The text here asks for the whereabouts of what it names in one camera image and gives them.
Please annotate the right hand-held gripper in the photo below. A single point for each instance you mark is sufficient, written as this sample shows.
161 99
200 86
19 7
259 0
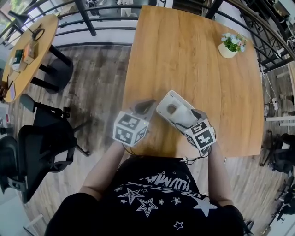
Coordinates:
202 138

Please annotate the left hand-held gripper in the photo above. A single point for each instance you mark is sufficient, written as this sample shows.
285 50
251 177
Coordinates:
130 129

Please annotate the white tissues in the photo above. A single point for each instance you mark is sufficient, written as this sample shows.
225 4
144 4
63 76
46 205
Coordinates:
183 115

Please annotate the white tissue holder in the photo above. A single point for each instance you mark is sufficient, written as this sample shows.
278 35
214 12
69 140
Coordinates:
166 101

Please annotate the person's right forearm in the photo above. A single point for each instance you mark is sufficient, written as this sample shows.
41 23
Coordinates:
219 175

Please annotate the person's left forearm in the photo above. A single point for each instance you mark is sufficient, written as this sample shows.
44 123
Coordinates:
103 168

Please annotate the flowers in white pot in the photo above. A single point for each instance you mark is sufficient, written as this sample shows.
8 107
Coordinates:
231 45

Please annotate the white power strip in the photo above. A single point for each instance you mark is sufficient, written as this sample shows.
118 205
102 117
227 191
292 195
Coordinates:
275 103

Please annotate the black chair with armrests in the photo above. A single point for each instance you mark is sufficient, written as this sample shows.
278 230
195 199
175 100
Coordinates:
280 154

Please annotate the black star print shirt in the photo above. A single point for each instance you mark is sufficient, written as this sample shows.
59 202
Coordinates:
143 207

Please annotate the black metal railing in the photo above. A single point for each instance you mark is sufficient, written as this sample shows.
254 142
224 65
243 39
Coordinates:
85 17

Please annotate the black office chair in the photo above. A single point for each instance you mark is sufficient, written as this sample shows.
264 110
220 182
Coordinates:
39 147

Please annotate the round wooden table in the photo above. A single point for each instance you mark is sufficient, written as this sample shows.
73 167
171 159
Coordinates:
34 57

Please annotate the orange cardboard box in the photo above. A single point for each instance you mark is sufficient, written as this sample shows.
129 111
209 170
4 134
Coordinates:
30 51

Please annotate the purple and white notebook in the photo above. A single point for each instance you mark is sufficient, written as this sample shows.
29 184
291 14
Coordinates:
12 91

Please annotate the dark green box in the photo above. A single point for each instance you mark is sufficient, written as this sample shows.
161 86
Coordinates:
18 56

